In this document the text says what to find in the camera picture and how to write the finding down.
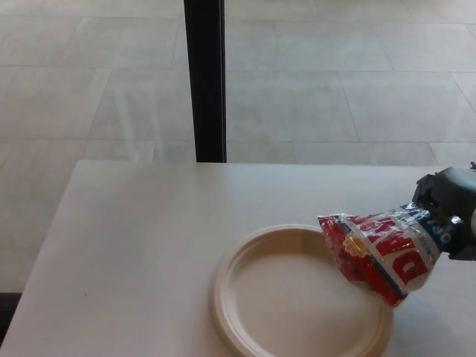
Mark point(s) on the red white sunflower seed bag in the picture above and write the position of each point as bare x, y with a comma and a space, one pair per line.
390, 256

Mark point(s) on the black vertical post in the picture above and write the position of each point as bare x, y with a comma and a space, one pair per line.
206, 82

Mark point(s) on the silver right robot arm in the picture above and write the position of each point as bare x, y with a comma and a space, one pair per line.
473, 221

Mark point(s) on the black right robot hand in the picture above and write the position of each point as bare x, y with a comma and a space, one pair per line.
455, 189

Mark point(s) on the beige round paper plate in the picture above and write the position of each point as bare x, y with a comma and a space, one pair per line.
290, 297

